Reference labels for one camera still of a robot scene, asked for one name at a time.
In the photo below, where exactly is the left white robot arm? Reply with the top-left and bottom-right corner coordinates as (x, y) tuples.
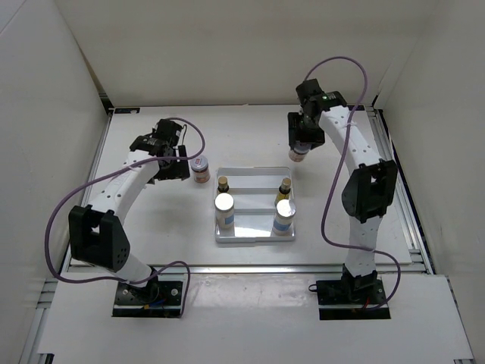
(68, 119), (190, 304)

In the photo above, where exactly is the white divided tray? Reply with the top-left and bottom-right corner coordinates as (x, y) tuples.
(214, 167), (296, 244)

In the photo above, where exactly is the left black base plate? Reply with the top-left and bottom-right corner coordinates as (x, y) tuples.
(111, 275), (185, 319)

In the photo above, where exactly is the aluminium left rail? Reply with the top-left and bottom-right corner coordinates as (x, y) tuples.
(19, 90), (113, 363)

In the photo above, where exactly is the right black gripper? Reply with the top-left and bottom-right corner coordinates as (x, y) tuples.
(286, 111), (325, 151)

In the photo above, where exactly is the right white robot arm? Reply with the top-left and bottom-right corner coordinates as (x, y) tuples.
(287, 79), (397, 304)

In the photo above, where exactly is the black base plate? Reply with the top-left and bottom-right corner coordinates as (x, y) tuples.
(111, 275), (185, 319)
(308, 280), (391, 321)

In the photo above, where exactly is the yellow label bottle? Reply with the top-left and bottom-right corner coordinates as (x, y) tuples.
(274, 177), (292, 205)
(217, 176), (230, 194)

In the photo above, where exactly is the blue label shaker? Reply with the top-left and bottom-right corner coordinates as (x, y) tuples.
(214, 193), (234, 230)
(272, 199), (296, 236)

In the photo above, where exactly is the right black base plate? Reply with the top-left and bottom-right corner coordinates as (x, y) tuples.
(308, 280), (391, 321)

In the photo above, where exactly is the aluminium front rail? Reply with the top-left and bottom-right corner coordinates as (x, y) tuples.
(67, 262), (426, 274)

